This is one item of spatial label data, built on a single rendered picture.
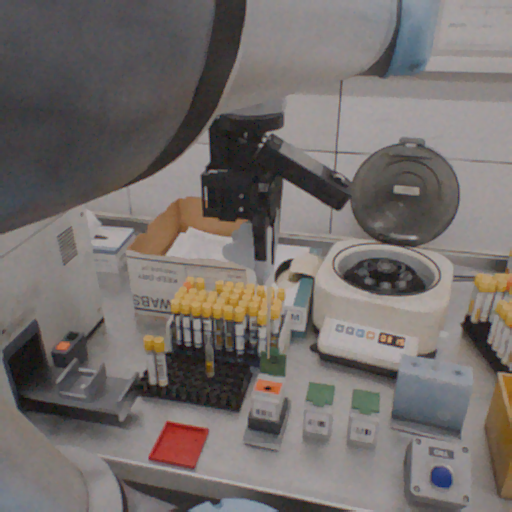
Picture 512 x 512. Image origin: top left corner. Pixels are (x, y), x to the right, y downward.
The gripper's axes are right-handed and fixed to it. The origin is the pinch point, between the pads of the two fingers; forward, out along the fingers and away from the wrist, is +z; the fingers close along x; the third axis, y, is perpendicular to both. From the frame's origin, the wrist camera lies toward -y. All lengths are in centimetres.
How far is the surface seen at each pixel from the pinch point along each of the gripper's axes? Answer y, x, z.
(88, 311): 37.8, -14.6, 21.9
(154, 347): 18.2, -2.0, 16.9
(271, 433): -1.3, 2.5, 25.4
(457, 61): -24, -54, -19
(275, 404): -1.7, 2.0, 20.1
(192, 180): 32, -56, 10
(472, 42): -26, -57, -22
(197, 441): 9.1, 5.5, 26.6
